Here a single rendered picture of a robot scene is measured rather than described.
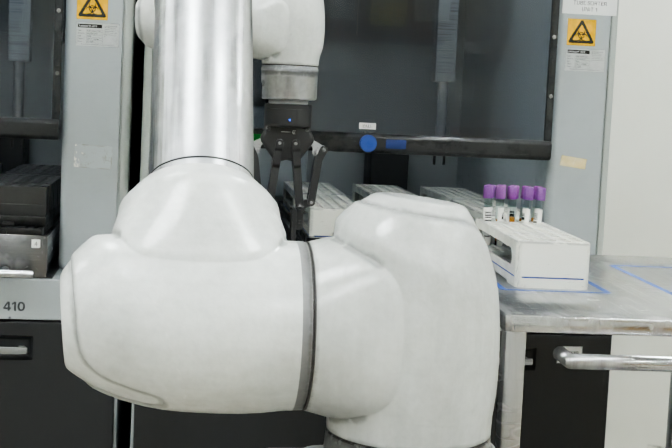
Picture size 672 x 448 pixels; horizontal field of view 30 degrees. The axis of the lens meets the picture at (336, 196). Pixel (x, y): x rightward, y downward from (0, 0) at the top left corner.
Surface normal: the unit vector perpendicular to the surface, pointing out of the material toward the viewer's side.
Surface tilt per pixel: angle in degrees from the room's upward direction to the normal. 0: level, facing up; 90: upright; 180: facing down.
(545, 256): 90
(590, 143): 90
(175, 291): 61
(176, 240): 52
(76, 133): 90
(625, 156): 90
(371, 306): 80
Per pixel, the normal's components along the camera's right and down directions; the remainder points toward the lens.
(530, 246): 0.08, 0.09
